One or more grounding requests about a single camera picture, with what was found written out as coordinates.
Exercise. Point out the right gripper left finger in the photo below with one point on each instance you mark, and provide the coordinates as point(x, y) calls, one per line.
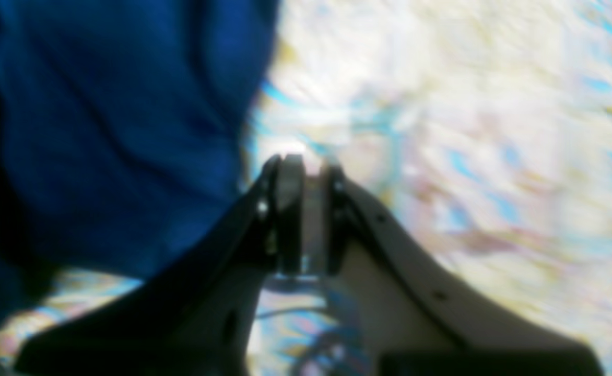
point(195, 317)

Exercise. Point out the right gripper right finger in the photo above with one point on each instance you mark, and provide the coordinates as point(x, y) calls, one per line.
point(415, 317)

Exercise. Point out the blue long-sleeve T-shirt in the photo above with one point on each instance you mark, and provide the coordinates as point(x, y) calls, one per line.
point(120, 131)

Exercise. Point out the patterned tile tablecloth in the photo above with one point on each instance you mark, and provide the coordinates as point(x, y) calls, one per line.
point(485, 127)

